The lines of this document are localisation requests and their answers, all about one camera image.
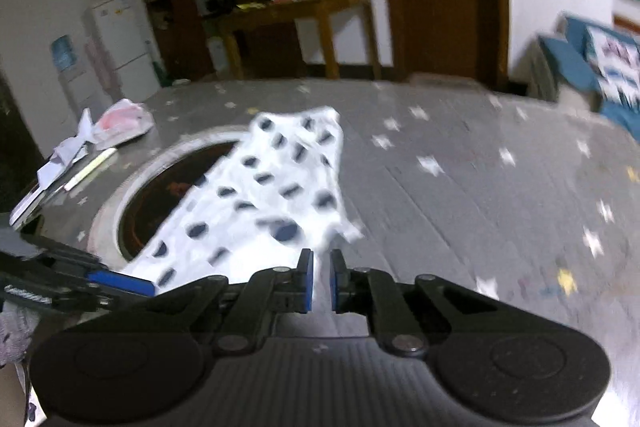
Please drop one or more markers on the grey star quilted table cover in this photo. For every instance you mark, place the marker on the grey star quilted table cover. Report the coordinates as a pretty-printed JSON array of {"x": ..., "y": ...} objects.
[{"x": 450, "y": 217}]

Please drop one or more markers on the red and white plastic bag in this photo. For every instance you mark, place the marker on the red and white plastic bag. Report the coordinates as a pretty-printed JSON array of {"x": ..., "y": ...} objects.
[{"x": 122, "y": 122}]

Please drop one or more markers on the butterfly print pillow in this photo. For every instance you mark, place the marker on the butterfly print pillow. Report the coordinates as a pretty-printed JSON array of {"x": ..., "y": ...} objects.
[{"x": 617, "y": 62}]

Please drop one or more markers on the white polka dot garment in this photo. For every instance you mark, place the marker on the white polka dot garment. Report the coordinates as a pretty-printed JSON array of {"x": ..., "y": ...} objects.
[{"x": 280, "y": 187}]

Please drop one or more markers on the white water dispenser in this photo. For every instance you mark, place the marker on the white water dispenser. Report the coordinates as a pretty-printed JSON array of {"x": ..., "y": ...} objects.
[{"x": 75, "y": 87}]

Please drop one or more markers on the blue fabric sofa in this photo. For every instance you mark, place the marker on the blue fabric sofa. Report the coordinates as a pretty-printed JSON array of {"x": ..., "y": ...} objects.
[{"x": 565, "y": 67}]

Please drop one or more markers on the white refrigerator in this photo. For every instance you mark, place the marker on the white refrigerator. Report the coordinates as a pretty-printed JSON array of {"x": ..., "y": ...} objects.
[{"x": 125, "y": 47}]

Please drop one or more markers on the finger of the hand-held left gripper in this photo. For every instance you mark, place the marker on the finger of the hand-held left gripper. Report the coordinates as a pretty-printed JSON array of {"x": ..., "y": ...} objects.
[{"x": 125, "y": 283}]

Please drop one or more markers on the crumpled white paper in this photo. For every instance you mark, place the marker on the crumpled white paper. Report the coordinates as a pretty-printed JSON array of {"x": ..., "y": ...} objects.
[{"x": 67, "y": 152}]

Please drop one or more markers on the wooden side table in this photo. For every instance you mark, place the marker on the wooden side table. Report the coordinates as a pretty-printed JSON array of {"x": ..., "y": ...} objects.
[{"x": 320, "y": 4}]

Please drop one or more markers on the white pen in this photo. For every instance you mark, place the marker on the white pen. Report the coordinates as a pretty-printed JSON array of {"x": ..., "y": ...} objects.
[{"x": 90, "y": 169}]

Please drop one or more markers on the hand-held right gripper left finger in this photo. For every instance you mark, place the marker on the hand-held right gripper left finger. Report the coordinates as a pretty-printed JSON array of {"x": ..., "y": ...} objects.
[{"x": 308, "y": 279}]

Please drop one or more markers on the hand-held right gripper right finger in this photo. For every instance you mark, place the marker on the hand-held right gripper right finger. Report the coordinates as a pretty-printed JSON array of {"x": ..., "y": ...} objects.
[{"x": 334, "y": 282}]

